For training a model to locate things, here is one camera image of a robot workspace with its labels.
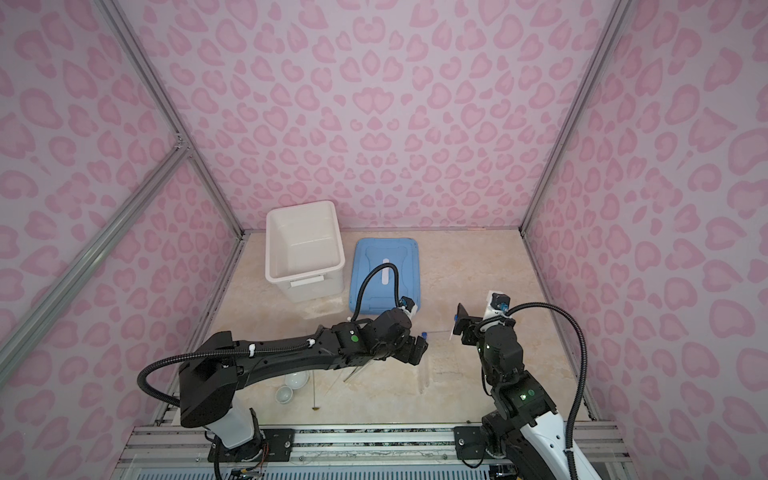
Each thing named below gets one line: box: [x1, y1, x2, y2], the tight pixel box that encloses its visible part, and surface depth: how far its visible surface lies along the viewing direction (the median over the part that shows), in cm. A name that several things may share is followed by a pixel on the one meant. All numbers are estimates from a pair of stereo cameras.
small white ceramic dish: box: [275, 385, 294, 404], surface depth 80 cm
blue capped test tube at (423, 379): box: [417, 362, 429, 394], surface depth 85 cm
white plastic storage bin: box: [265, 200, 346, 303], surface depth 111 cm
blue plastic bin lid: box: [350, 238, 420, 315], surface depth 112 cm
